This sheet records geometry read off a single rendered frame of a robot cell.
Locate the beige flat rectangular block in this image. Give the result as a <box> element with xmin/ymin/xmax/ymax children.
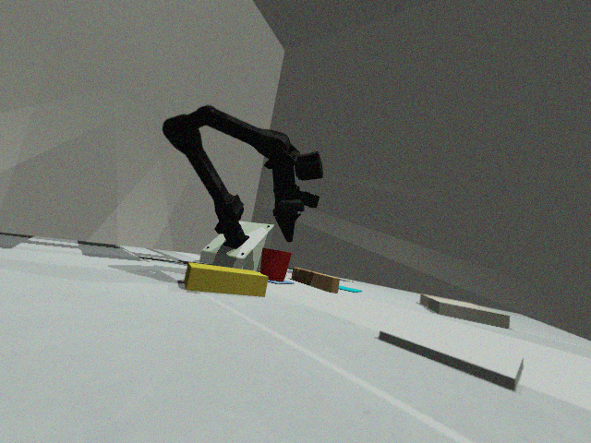
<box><xmin>419</xmin><ymin>293</ymin><xmax>510</xmax><ymax>329</ymax></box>

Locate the olive yellow rectangular block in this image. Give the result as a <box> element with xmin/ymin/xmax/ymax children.
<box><xmin>184</xmin><ymin>262</ymin><xmax>269</xmax><ymax>297</ymax></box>

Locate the red cup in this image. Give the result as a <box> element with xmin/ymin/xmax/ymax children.
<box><xmin>260</xmin><ymin>248</ymin><xmax>292</xmax><ymax>281</ymax></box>

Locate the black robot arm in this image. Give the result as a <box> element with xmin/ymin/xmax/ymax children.
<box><xmin>162</xmin><ymin>105</ymin><xmax>323</xmax><ymax>249</ymax></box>

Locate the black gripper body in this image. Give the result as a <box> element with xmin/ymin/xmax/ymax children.
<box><xmin>273</xmin><ymin>181</ymin><xmax>305</xmax><ymax>216</ymax></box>

